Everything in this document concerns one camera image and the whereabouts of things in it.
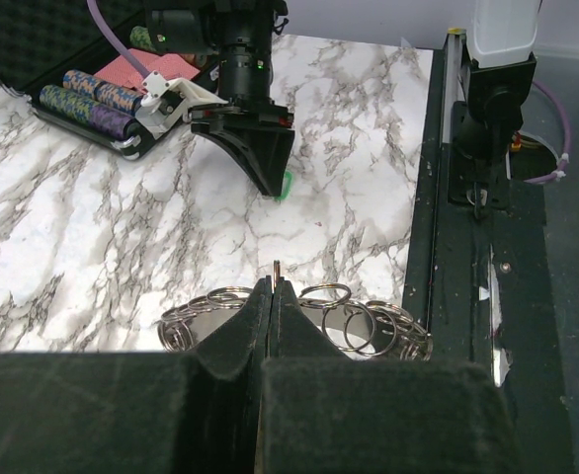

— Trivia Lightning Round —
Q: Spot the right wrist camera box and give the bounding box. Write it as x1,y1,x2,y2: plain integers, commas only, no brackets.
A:
134,71,226,139

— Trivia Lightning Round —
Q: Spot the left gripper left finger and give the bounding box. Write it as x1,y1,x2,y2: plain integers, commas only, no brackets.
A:
0,278,273,473

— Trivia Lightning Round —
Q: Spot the pink playing card deck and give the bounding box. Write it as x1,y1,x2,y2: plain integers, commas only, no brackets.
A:
94,47,202,93

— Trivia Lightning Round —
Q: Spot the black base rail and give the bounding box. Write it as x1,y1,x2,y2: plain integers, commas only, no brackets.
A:
403,32,575,473

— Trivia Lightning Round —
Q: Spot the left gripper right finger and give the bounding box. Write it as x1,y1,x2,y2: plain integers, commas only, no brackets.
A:
257,276,523,474

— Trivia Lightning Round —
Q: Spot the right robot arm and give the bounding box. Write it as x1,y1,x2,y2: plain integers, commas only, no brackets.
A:
144,1,539,219

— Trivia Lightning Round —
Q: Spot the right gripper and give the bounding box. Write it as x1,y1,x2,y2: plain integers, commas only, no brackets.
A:
189,43,295,198

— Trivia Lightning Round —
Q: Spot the green tagged key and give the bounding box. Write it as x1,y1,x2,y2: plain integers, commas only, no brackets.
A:
275,171,293,202

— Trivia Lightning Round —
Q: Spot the black poker chip case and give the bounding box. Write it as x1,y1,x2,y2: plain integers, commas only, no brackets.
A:
0,0,231,162

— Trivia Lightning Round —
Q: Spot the metal key ring disc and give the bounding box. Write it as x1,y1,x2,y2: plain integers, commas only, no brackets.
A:
157,261,434,361

